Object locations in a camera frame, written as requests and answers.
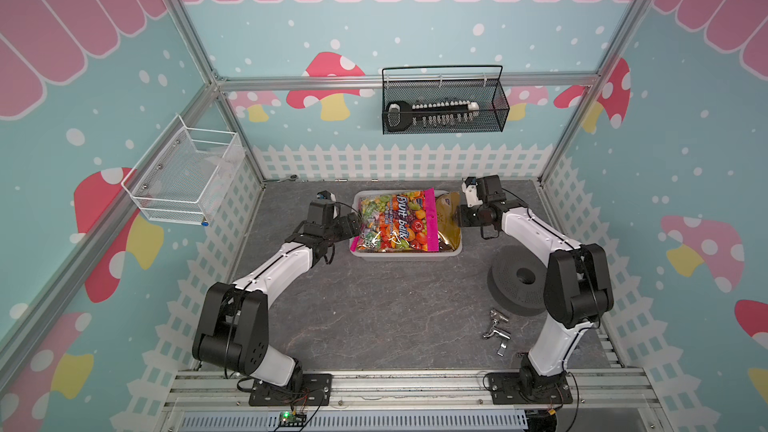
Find pink fruit chewy candy bag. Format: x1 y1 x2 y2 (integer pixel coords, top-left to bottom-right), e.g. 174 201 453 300
350 188 439 254

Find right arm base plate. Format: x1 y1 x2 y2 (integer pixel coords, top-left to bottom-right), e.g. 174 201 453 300
483 369 573 408

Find large gold red candy bag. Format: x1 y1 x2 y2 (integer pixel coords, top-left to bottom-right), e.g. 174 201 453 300
436 192 461 252

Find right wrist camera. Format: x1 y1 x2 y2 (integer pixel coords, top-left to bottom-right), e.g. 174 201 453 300
462 177 483 207

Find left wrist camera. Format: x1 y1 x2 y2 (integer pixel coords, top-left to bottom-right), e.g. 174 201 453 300
316 190 336 202

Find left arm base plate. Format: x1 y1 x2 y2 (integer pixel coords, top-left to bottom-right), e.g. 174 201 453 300
246 373 334 407

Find black socket tool set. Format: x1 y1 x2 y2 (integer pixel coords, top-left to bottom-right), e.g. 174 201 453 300
383 100 480 133

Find dark round disc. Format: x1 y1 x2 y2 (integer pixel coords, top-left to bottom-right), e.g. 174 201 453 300
487 245 547 316

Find black wire wall basket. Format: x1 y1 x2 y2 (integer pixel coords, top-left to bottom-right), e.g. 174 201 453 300
381 65 510 135

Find small circuit board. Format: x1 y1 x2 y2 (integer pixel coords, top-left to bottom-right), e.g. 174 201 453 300
276 411 308 429

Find silver metal clamp parts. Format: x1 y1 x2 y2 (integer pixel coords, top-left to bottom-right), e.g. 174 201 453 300
482 308 511 357

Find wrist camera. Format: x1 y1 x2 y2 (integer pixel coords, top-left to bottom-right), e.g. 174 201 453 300
316 190 336 202
462 177 483 207

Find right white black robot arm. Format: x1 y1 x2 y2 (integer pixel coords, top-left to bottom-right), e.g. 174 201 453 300
458 175 614 392

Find white plastic basket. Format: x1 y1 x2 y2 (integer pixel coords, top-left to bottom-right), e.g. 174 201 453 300
350 188 462 261

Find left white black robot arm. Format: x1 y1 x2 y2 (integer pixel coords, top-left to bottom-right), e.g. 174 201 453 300
192 197 362 394

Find white wire wall basket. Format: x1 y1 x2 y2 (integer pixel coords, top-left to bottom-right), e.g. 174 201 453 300
121 116 245 226

